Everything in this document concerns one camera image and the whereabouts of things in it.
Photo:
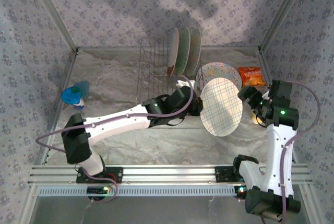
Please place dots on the white blue plaid plate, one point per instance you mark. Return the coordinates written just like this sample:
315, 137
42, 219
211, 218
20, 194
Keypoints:
221, 106

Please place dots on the blue and white bottle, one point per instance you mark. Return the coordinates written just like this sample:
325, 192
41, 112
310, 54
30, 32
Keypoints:
71, 96

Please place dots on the orange corn chips bag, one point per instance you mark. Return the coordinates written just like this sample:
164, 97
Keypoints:
251, 76

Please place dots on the aluminium mounting rail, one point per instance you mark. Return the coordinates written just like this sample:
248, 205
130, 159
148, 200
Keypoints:
169, 173

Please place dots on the colourful squiggle pattern plate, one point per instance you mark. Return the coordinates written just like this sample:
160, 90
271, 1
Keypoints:
219, 71
194, 51

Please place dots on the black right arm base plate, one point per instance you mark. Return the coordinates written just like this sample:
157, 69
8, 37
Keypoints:
224, 174

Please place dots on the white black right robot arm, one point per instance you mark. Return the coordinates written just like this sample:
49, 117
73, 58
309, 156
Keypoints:
279, 156

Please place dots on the cream terracotta blue plate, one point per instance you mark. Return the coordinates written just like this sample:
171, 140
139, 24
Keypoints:
172, 51

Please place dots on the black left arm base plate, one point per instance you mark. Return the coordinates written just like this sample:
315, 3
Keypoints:
114, 175

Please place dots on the green patterned plate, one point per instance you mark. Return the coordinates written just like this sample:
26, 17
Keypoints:
184, 51

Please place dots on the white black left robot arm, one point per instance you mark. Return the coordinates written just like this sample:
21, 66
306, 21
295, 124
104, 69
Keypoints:
117, 122

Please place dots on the aluminium enclosure frame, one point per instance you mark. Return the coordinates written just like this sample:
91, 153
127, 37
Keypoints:
60, 23

